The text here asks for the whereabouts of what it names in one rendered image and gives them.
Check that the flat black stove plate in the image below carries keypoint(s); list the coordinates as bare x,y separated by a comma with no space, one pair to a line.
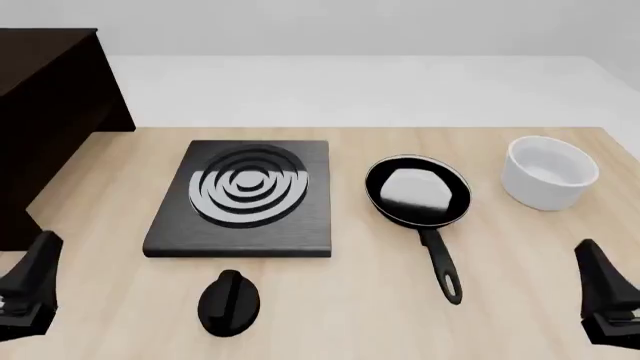
280,232

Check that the white ceramic bowl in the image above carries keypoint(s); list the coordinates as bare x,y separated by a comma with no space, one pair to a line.
550,172

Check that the black frying pan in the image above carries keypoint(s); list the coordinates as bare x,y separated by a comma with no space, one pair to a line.
419,193

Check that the round black stove knob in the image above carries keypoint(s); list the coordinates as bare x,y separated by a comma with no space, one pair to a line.
227,303

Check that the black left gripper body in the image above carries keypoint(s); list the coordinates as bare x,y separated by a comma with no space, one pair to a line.
20,318

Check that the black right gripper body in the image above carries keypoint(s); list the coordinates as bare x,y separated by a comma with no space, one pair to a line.
617,324

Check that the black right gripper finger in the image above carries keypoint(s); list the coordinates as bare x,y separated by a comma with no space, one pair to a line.
602,273

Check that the dark wooden cabinet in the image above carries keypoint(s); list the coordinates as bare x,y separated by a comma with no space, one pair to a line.
50,123

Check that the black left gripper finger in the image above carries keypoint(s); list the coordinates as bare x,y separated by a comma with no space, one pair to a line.
40,262

